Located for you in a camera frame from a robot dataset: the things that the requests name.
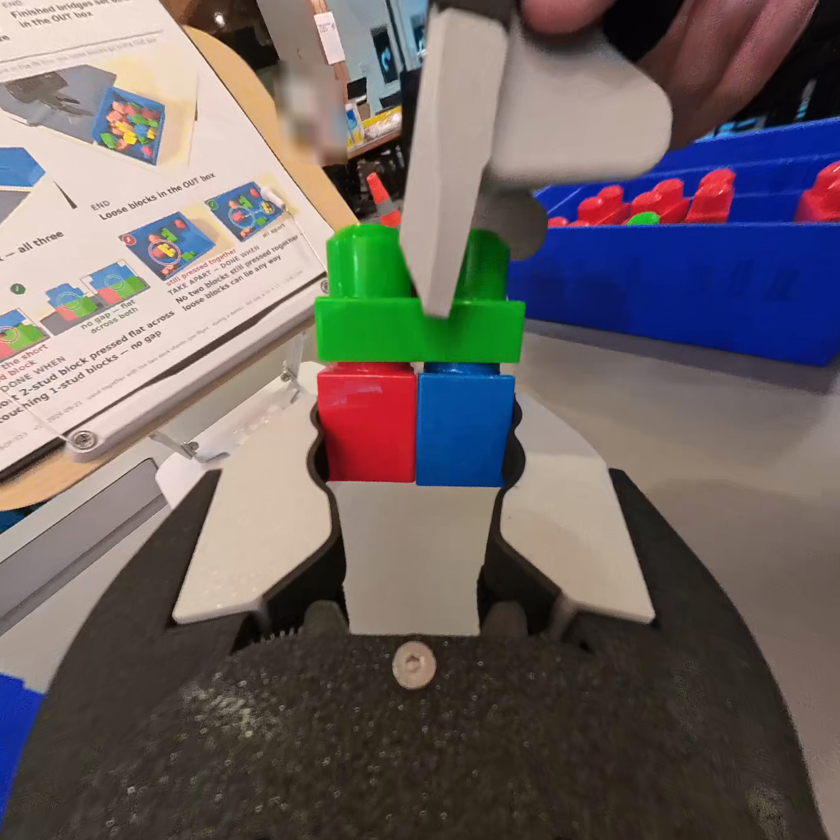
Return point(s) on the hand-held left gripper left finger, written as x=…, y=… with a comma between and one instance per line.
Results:
x=262, y=525

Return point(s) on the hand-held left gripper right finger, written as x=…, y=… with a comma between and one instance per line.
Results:
x=571, y=531

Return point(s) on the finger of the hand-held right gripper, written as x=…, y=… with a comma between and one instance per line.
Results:
x=292, y=29
x=446, y=164

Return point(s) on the cluster of assembled block bridges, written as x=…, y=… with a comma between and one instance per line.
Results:
x=656, y=200

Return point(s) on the red single-stud toy block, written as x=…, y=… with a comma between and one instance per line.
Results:
x=367, y=426

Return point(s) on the blue single-stud toy block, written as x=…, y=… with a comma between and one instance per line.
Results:
x=466, y=433

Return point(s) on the green two-stud toy block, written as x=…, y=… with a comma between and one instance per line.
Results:
x=367, y=328

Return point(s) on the blue plastic bin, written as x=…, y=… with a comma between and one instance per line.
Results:
x=656, y=295
x=16, y=735

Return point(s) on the grey desk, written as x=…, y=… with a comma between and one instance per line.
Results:
x=722, y=492

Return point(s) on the person's right hand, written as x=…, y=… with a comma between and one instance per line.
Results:
x=722, y=52

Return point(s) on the orange striped traffic cone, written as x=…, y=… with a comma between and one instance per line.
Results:
x=386, y=203

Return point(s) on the printed instruction sheet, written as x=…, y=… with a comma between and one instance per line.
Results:
x=131, y=229

